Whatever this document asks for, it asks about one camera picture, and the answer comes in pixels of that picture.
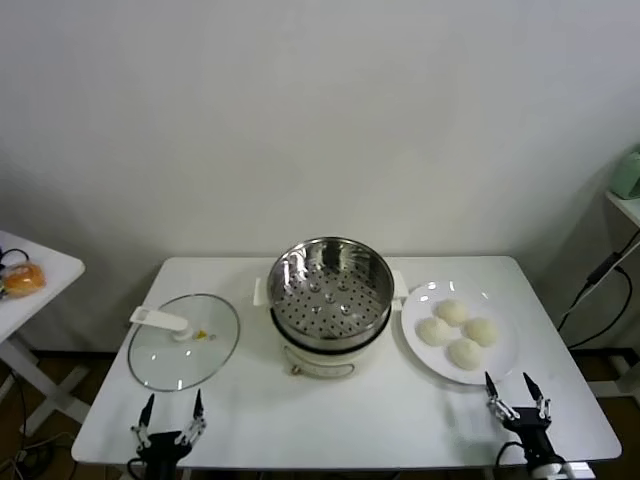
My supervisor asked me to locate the white floor cable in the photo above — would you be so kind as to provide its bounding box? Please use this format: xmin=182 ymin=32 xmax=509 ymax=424
xmin=14 ymin=431 xmax=74 ymax=466

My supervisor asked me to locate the white electric cooker pot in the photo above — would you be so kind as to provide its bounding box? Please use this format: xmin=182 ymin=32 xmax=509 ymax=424
xmin=253 ymin=270 xmax=409 ymax=378

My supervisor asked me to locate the black cable with power adapter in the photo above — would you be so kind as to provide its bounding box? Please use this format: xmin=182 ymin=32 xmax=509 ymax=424
xmin=557 ymin=230 xmax=640 ymax=349

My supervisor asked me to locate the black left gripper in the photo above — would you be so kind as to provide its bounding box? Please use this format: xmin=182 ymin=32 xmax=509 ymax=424
xmin=130 ymin=388 xmax=208 ymax=480

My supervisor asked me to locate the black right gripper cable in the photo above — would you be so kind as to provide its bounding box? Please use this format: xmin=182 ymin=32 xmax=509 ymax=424
xmin=493 ymin=441 xmax=524 ymax=470

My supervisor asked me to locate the orange bread in bag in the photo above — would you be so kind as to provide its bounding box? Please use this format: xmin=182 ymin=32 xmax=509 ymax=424
xmin=1 ymin=262 xmax=48 ymax=301

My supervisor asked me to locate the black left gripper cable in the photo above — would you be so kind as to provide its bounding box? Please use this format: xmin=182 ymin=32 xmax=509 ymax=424
xmin=125 ymin=455 xmax=151 ymax=480

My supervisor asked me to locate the stainless steel steamer basket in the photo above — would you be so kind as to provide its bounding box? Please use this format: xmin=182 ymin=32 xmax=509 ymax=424
xmin=265 ymin=236 xmax=395 ymax=350

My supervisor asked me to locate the glass lid with white handle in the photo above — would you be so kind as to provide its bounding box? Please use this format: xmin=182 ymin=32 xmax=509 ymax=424
xmin=126 ymin=293 xmax=242 ymax=393

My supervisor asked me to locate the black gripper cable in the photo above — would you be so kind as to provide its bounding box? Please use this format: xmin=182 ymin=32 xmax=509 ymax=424
xmin=493 ymin=441 xmax=524 ymax=470
xmin=125 ymin=455 xmax=151 ymax=480

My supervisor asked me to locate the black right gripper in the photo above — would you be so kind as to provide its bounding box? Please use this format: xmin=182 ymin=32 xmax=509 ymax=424
xmin=484 ymin=370 xmax=564 ymax=469

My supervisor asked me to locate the black floor cable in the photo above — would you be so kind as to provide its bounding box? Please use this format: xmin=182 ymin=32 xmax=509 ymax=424
xmin=8 ymin=368 xmax=29 ymax=451

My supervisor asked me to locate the white shelf stand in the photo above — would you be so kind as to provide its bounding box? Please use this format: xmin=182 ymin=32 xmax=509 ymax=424
xmin=594 ymin=189 xmax=640 ymax=399

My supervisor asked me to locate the white steamed baozi bun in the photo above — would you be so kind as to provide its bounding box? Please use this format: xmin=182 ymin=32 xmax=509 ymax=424
xmin=446 ymin=338 xmax=483 ymax=371
xmin=462 ymin=317 xmax=500 ymax=347
xmin=436 ymin=299 xmax=467 ymax=327
xmin=417 ymin=316 xmax=453 ymax=347

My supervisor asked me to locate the white round plate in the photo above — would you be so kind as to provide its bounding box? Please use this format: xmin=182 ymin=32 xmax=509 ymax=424
xmin=400 ymin=281 xmax=520 ymax=386

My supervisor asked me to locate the mint green appliance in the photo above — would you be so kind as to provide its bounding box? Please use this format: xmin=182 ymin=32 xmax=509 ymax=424
xmin=610 ymin=144 xmax=640 ymax=201

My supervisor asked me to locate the white side table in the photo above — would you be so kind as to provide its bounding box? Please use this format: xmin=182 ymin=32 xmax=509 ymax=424
xmin=0 ymin=229 xmax=86 ymax=439

